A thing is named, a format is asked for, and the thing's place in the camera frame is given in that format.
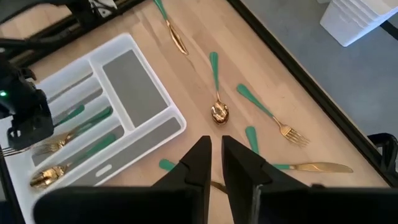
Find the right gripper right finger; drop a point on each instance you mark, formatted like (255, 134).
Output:
(242, 168)

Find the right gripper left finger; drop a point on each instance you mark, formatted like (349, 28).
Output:
(196, 174)

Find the white cutlery tray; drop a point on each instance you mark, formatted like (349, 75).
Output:
(133, 87)

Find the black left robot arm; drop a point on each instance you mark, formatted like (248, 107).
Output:
(31, 43)

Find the white mounting plate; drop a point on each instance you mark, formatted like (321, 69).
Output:
(104, 6)

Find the black table clamp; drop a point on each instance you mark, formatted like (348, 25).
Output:
(385, 149)

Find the white plastic storage bin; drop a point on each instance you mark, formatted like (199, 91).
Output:
(351, 25)

